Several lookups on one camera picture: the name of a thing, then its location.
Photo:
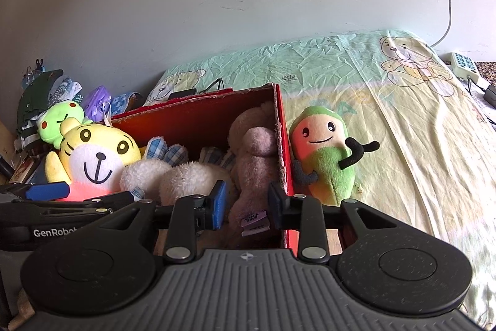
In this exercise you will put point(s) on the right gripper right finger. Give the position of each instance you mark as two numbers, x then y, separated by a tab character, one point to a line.
302	214

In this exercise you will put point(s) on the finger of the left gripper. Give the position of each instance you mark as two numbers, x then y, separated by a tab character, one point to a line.
15	207
38	192

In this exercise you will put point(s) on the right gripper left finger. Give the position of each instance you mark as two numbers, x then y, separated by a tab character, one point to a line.
189	215

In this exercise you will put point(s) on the white bunny plush toy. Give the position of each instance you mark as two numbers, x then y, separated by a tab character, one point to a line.
165	173

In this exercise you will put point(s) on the pink teddy bear plush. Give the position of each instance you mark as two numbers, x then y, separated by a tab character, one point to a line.
253	141

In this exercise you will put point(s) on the yellow tiger plush toy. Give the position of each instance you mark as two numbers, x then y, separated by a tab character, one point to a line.
91	159

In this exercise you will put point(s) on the green mango plush toy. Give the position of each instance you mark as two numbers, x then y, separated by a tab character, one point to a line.
324	154

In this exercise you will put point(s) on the green frog plush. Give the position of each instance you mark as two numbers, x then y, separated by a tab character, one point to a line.
49	122

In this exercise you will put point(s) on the red cardboard box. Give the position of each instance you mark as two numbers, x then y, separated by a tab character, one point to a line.
253	235

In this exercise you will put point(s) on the purple toy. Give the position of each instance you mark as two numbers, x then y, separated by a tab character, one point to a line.
97	103

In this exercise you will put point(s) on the green cartoon bed sheet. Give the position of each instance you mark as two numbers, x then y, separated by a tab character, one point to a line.
436	165

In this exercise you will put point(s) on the white power strip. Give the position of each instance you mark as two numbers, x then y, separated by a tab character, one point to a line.
465	68

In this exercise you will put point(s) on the black power adapter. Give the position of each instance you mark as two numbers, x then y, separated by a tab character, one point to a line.
490	95

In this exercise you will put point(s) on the patterned dark cloth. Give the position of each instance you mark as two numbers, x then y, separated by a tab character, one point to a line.
487	70

